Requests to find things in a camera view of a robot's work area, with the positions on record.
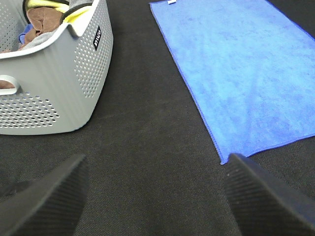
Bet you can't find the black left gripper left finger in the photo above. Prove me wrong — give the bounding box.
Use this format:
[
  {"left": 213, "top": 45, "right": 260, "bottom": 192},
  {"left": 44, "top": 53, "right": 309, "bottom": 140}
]
[{"left": 0, "top": 154, "right": 90, "bottom": 236}]

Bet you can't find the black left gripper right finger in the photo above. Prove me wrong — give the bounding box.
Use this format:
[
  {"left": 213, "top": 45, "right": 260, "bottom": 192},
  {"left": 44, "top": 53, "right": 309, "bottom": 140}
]
[{"left": 224, "top": 153, "right": 315, "bottom": 236}]

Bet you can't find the blue microfiber towel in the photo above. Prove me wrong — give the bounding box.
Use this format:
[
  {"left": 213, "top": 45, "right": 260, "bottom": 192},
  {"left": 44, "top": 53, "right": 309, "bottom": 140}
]
[{"left": 150, "top": 0, "right": 315, "bottom": 164}]

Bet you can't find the grey perforated laundry basket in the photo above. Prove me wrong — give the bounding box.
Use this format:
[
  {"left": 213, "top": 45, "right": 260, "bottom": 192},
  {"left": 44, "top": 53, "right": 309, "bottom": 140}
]
[{"left": 0, "top": 0, "right": 113, "bottom": 135}]

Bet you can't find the grey towel in basket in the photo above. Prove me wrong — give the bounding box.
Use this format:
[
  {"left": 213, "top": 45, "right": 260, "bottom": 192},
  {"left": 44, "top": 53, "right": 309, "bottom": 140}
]
[{"left": 22, "top": 31, "right": 55, "bottom": 50}]

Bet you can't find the dark blue towel in basket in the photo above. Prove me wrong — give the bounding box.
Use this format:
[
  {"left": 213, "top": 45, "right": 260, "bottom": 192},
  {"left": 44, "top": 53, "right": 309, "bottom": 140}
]
[{"left": 18, "top": 24, "right": 33, "bottom": 44}]

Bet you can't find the brown towel in basket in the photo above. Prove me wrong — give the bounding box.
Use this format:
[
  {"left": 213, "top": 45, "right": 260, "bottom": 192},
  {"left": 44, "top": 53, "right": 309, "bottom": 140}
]
[{"left": 0, "top": 0, "right": 76, "bottom": 100}]

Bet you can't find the yellow towel in basket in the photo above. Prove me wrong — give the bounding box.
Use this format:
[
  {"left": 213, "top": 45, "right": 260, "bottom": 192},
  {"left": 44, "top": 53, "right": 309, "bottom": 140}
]
[{"left": 23, "top": 0, "right": 93, "bottom": 35}]

